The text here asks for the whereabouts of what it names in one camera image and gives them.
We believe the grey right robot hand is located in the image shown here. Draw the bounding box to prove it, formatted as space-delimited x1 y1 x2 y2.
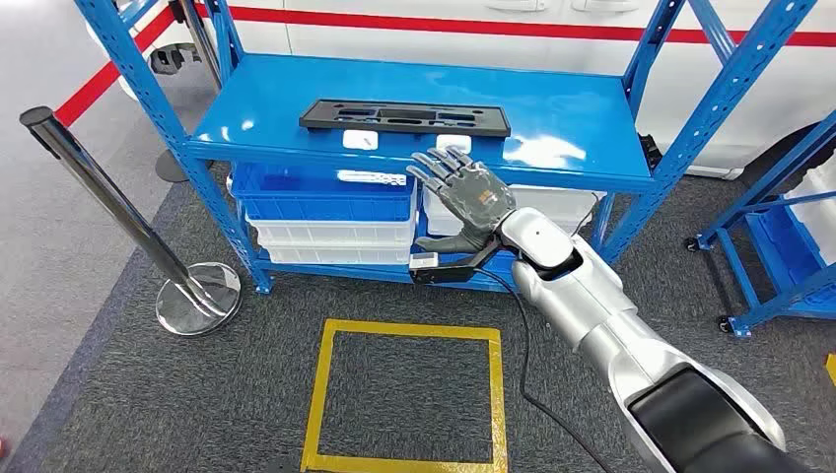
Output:
405 145 519 256

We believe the long black plastic part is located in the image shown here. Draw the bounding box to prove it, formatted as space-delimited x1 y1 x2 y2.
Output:
299 99 512 139

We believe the blue metal shelf rack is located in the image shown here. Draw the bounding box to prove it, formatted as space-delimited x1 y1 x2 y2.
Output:
73 0 819 297

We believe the wide white plastic bin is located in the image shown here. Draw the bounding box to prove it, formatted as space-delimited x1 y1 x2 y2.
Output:
421 185 605 237

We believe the yellow floor tape square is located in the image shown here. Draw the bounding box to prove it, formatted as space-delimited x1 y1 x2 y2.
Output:
300 318 510 473

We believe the white car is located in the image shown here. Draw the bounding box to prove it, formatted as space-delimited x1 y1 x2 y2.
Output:
85 0 836 180

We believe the blue plastic bin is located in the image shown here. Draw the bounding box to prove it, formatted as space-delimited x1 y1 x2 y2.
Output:
230 163 419 224

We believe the red barrier belt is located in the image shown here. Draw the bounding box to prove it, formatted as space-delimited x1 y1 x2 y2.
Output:
194 4 836 49
53 5 177 128

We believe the black ribbed block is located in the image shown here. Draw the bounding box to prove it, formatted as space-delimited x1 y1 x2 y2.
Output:
636 132 665 172

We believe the blue wheeled metal rack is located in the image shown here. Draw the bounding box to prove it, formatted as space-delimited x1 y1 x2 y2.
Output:
684 110 836 339

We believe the blue storage bin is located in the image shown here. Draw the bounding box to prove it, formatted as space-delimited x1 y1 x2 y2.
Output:
745 198 836 308

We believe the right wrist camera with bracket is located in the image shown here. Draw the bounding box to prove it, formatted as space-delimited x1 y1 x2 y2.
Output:
408 242 503 286

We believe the thick black cable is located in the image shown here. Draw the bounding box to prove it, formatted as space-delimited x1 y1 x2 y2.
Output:
475 267 615 473

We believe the grey belt stanchion post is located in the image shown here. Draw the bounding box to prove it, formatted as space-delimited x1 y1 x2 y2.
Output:
168 0 224 91

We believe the chrome stanchion post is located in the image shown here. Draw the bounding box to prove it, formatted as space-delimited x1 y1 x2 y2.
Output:
19 105 243 337

